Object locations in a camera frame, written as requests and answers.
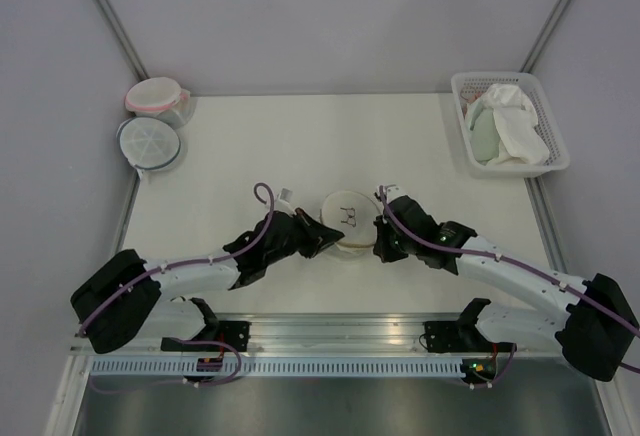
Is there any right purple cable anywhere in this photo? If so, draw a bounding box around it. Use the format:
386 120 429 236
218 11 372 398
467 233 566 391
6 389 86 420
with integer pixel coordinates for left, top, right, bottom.
377 185 640 375

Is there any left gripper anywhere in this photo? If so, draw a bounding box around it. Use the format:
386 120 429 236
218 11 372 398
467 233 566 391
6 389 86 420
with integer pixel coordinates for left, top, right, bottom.
265 208 344 266

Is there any right aluminium frame post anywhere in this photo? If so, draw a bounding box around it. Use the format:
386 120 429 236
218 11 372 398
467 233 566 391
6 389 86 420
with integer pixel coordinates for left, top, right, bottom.
520 0 574 73

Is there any beige mesh laundry bag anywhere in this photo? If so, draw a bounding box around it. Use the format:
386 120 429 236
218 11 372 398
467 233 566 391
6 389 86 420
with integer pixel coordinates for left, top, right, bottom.
319 190 381 262

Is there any white plastic basket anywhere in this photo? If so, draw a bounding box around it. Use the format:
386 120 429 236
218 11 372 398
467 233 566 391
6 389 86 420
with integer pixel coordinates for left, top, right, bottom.
451 71 570 178

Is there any left aluminium frame post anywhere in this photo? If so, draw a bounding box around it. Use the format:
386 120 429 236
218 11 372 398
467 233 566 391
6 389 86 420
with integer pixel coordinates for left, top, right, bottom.
92 0 149 81

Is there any blue trimmed mesh laundry bag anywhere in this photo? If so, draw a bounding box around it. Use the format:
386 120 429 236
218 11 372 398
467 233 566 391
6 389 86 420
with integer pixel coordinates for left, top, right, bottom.
116 116 183 180

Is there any pink trimmed mesh laundry bag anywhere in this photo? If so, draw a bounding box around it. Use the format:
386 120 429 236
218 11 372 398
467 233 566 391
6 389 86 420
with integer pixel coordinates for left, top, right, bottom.
124 77 194 129

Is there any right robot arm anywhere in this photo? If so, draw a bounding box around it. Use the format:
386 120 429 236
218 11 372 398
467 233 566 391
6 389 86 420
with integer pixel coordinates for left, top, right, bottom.
373 185 639 382

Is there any white slotted cable duct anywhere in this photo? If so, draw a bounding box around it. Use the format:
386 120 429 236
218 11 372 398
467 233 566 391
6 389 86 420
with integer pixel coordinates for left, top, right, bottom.
90 355 465 378

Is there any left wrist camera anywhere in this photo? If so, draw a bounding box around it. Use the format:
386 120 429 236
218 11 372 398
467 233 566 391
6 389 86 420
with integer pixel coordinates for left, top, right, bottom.
274 188 295 214

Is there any white cloth in basket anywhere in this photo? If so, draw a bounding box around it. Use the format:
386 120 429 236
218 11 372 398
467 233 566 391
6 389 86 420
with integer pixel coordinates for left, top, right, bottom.
464 84 550 166

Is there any aluminium mounting rail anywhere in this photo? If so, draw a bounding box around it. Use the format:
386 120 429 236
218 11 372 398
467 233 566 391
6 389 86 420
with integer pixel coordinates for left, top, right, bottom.
76 301 560 358

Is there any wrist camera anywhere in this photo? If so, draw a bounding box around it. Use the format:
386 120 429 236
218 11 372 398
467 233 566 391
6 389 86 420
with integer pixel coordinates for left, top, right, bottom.
377 184 407 204
274 188 295 214

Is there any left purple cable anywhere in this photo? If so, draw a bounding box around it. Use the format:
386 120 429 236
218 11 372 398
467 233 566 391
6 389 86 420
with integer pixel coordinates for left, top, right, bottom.
78 183 276 338

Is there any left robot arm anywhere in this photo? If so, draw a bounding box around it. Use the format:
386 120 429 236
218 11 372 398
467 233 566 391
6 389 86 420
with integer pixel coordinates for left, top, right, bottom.
70 208 345 354

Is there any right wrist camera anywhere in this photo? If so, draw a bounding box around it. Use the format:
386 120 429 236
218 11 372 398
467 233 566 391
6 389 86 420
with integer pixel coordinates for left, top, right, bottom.
377 184 407 204

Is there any purple cable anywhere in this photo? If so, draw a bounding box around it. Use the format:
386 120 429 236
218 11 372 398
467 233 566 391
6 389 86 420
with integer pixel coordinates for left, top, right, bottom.
78 183 276 338
377 185 640 375

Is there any aluminium frame post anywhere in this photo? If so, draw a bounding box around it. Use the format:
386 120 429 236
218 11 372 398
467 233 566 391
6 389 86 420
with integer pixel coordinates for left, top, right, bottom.
520 0 574 73
92 0 149 81

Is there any mint green cloth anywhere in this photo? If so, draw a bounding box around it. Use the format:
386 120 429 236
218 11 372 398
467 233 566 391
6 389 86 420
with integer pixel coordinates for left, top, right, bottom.
465 99 501 164

